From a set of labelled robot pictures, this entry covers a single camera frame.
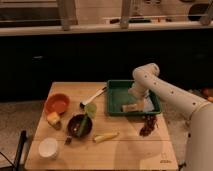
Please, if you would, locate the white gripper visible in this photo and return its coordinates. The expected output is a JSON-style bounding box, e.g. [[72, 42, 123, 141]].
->
[[133, 90, 147, 110]]

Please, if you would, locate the brown block eraser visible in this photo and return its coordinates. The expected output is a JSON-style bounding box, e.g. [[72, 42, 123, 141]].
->
[[122, 104, 138, 113]]

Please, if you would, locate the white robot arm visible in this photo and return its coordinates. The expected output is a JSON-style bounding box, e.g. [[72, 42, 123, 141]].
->
[[129, 63, 213, 171]]

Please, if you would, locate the light blue cloth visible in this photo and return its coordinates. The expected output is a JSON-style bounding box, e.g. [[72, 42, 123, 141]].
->
[[144, 97, 154, 112]]

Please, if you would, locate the green plastic tray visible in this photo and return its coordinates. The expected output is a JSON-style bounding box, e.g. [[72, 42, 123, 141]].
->
[[106, 80, 161, 117]]

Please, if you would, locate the purple grape bunch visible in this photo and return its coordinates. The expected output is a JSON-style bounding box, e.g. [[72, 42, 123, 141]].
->
[[139, 115, 157, 137]]

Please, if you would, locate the green spoon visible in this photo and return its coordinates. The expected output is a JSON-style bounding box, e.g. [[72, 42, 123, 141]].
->
[[77, 102, 97, 137]]

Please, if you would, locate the yellow banana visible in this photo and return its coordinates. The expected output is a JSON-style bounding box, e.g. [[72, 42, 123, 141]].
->
[[93, 132, 119, 143]]

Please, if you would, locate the dark brown bowl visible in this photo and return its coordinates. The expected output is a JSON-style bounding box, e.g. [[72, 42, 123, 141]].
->
[[67, 114, 93, 139]]

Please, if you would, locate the orange bowl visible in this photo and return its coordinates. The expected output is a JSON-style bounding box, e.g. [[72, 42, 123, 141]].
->
[[44, 93, 70, 115]]

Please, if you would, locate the small dark toy piece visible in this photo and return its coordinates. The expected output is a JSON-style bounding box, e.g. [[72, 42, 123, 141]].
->
[[65, 136, 72, 145]]

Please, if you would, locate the yellow cheese block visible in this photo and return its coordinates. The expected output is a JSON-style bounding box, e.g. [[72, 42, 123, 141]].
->
[[47, 112, 62, 130]]

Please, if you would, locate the white cup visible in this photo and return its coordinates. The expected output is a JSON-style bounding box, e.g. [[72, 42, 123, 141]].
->
[[38, 137, 58, 159]]

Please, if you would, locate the white-handled brush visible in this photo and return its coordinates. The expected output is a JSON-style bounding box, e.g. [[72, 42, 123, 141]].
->
[[80, 87, 106, 109]]

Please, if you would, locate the black chair frame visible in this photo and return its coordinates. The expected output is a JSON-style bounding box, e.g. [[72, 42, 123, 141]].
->
[[0, 130, 27, 171]]

